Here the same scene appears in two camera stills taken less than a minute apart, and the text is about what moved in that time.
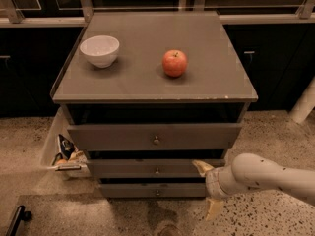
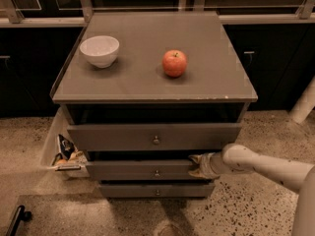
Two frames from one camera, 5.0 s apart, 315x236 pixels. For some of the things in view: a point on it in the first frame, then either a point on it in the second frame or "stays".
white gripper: x=212 y=183 → x=206 y=165
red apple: x=174 y=62 stays
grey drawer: x=150 y=168 stays
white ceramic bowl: x=101 y=50 stays
